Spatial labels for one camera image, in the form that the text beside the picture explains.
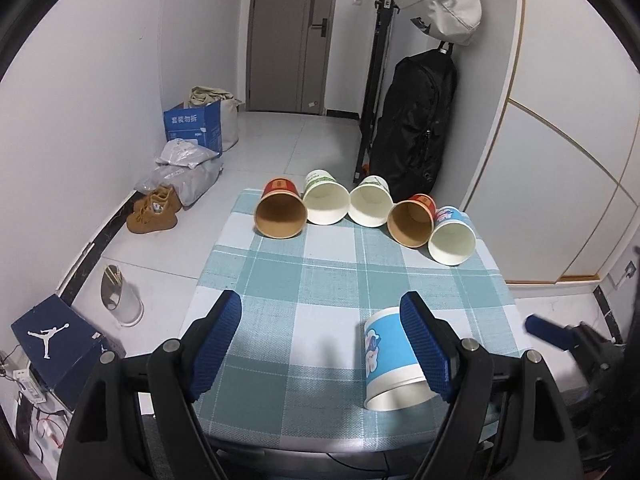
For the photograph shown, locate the blue cartoon paper cup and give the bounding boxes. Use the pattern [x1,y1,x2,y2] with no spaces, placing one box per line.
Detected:
[363,307,436,412]

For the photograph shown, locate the blue white paper cup far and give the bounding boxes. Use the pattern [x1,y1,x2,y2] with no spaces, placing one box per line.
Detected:
[427,206,476,266]

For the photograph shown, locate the small red kraft paper cup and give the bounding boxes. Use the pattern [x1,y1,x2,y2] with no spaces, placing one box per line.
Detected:
[387,193,436,248]

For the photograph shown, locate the white green paper cup right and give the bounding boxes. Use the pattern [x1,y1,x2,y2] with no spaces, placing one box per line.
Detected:
[348,176,394,228]

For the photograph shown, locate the white green paper cup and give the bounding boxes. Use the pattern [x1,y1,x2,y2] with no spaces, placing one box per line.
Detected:
[348,176,394,228]
[303,169,350,226]

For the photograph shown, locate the large red kraft paper cup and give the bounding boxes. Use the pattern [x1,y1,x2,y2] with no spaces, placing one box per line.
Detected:
[254,177,308,240]

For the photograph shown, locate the white green paper cup left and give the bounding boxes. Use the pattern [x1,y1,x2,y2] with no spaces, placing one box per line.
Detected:
[303,169,350,226]

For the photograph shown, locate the navy Jordan shoe box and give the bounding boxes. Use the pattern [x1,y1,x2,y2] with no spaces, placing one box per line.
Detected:
[11,295,124,411]

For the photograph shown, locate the teal checked tablecloth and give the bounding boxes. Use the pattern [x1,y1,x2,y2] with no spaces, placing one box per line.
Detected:
[186,190,527,453]

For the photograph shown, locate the brown boot near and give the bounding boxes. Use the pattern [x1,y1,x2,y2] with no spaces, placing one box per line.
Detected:
[126,198,178,234]

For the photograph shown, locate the brown boot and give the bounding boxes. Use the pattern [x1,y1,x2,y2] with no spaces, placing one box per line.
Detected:
[134,185,182,212]
[126,198,178,234]

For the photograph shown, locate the brown boot far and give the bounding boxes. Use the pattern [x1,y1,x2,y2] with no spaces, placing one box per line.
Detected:
[134,185,182,212]

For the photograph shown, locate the black backpack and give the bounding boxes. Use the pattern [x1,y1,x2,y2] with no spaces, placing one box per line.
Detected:
[370,42,458,203]

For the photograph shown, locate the grey plastic parcel bags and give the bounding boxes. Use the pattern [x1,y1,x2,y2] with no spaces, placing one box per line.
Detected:
[134,139,224,208]

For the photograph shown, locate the blue cardboard box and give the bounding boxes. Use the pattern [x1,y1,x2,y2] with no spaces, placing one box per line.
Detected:
[164,105,224,154]

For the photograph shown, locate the beige fabric bag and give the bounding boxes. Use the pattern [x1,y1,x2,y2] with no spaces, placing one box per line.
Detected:
[188,86,244,152]

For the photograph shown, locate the black coat stand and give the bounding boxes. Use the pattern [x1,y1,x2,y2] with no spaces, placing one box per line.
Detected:
[352,0,396,184]

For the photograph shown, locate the grey door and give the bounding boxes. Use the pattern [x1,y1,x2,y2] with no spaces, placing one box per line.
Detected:
[246,0,335,115]

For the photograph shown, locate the white power strip cables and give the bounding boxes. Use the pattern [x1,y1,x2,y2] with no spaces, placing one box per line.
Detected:
[0,349,68,466]

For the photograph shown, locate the wall power socket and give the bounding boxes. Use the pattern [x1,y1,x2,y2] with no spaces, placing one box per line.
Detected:
[624,261,637,278]

